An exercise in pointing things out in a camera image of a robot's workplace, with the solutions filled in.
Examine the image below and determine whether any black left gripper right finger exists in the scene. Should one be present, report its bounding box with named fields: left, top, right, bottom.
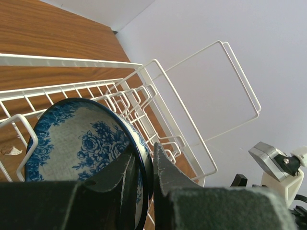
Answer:
left=153, top=143, right=296, bottom=230

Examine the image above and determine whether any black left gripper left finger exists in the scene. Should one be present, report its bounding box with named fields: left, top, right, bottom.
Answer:
left=0, top=147, right=138, bottom=230

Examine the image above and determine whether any white wire dish rack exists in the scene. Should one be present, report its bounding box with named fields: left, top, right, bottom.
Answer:
left=0, top=40, right=262, bottom=230

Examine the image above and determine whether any blue floral ceramic bowl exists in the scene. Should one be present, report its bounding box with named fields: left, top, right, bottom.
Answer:
left=24, top=97, right=154, bottom=230

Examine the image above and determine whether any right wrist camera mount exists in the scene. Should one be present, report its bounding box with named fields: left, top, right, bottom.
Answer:
left=248, top=142, right=307, bottom=207

